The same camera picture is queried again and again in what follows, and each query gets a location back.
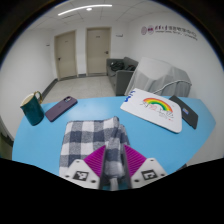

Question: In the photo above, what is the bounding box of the white rainbow-print mouse pad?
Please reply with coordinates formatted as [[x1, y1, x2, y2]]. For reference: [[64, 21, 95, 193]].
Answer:
[[119, 87, 184, 135]]

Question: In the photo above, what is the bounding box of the grey sofa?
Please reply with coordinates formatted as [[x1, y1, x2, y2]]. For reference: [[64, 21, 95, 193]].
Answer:
[[106, 56, 140, 97]]

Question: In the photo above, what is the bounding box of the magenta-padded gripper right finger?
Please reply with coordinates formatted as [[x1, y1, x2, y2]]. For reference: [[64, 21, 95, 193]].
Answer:
[[122, 144, 168, 189]]

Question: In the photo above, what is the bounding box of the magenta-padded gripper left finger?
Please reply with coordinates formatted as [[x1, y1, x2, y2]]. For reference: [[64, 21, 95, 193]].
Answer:
[[63, 145, 107, 190]]

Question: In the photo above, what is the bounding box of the purple-cased smartphone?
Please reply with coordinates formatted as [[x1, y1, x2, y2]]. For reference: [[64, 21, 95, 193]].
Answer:
[[44, 96, 79, 123]]

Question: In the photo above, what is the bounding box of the long ceiling light strip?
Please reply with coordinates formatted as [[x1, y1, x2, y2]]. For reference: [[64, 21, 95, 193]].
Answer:
[[57, 3, 114, 17]]

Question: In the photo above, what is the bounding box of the black flat notebook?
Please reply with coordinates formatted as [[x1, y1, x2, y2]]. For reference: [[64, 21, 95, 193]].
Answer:
[[168, 95, 200, 130]]

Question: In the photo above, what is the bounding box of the purple wall sign lettering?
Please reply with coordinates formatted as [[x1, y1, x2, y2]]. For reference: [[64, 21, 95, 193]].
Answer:
[[139, 23, 199, 42]]

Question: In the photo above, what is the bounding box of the black bag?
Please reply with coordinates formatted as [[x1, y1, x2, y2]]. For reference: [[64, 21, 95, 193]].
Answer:
[[110, 61, 136, 72]]

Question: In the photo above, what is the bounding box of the beige door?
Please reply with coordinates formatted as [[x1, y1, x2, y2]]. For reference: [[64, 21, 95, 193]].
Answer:
[[53, 30, 79, 81], [85, 27, 112, 76]]

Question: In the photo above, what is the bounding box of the blue white checkered towel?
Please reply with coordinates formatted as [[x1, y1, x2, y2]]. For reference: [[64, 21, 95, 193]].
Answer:
[[58, 115, 131, 192]]

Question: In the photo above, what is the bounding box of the white cloth-covered furniture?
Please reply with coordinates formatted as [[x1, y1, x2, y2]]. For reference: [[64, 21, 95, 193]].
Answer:
[[124, 56, 194, 99]]

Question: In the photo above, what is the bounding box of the teal ceramic mug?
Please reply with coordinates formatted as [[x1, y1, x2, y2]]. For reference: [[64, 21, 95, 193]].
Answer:
[[19, 90, 45, 127]]

